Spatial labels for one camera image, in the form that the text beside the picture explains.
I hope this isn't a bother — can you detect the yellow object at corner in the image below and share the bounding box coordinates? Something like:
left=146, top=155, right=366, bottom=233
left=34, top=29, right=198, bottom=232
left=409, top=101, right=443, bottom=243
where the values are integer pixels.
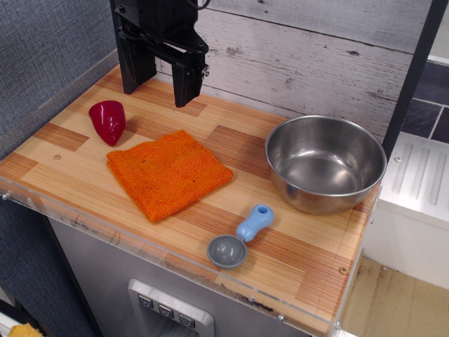
left=8, top=324, right=43, bottom=337

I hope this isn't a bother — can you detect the silver dispenser button panel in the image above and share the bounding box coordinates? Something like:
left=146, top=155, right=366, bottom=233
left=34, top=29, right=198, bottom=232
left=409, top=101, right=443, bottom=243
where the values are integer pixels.
left=128, top=278, right=215, bottom=336

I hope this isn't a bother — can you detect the blue and grey scoop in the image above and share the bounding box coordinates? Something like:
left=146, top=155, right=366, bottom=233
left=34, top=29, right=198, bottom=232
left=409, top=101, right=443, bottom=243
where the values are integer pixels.
left=206, top=204, right=274, bottom=270

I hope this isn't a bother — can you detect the white ribbed toy unit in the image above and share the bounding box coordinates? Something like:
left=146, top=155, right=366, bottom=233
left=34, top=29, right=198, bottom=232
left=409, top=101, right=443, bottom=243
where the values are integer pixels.
left=363, top=133, right=448, bottom=289

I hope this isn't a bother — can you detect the red toy pepper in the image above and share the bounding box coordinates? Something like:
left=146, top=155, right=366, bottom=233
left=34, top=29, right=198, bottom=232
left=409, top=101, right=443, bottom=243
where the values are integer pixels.
left=88, top=100, right=126, bottom=147

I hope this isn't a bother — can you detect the orange folded cloth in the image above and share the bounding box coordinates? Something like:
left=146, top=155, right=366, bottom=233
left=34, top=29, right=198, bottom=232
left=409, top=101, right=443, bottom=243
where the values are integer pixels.
left=107, top=131, right=233, bottom=223

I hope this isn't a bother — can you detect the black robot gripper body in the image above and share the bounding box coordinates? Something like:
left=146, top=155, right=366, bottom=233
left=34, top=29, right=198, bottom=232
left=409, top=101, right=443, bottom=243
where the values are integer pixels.
left=115, top=1, right=209, bottom=67

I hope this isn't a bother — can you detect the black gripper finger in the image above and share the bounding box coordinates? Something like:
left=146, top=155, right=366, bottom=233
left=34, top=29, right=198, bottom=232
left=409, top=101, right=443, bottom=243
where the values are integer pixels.
left=118, top=32, right=156, bottom=94
left=172, top=62, right=203, bottom=107

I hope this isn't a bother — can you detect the black vertical frame post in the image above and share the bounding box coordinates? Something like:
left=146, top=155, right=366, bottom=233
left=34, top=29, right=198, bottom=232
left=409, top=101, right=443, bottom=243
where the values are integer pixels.
left=382, top=0, right=448, bottom=160

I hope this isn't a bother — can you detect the clear acrylic edge guard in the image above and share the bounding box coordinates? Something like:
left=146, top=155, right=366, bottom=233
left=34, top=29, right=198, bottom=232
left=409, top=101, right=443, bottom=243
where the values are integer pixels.
left=1, top=167, right=351, bottom=336

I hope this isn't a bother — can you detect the stainless steel bowl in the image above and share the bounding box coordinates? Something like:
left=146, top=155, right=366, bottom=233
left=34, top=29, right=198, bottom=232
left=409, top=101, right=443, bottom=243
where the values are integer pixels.
left=264, top=115, right=387, bottom=216

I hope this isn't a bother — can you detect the grey toy cabinet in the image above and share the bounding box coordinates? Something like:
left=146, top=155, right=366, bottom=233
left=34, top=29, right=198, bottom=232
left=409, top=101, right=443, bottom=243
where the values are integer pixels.
left=50, top=220, right=304, bottom=336

